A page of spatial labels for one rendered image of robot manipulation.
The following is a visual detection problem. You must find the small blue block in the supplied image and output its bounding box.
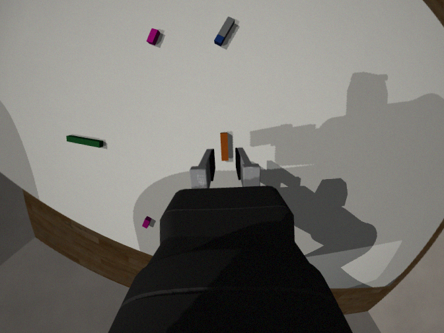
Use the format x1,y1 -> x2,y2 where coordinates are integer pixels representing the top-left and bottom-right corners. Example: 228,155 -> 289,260
214,35 -> 225,46

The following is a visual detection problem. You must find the orange rectangular bar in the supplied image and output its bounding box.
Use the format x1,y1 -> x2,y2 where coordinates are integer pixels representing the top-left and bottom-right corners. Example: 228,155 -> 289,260
220,133 -> 229,161

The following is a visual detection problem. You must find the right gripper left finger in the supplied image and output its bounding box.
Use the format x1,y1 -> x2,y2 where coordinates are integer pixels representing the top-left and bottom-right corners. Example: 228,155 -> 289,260
189,149 -> 215,189

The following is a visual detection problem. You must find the dark green rod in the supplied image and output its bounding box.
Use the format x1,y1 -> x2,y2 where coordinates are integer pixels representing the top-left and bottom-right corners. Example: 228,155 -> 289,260
66,135 -> 103,148

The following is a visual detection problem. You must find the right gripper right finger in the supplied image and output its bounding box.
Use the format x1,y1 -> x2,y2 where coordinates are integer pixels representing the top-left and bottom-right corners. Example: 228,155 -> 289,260
235,147 -> 260,187

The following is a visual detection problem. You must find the small magenta block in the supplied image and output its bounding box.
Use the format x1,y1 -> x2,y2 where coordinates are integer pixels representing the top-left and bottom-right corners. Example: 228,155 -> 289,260
142,216 -> 151,228
147,28 -> 160,45

